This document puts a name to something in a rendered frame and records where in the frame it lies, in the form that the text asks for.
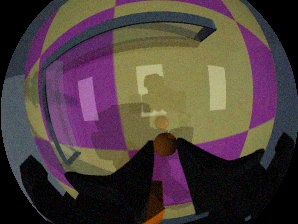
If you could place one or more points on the brown ball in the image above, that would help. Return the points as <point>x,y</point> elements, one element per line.
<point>165,144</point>

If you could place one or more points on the clear l-shaped low wall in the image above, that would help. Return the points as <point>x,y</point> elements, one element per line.
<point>138,32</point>

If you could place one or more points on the translucent orange ball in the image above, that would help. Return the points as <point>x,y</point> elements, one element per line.
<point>161,123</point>

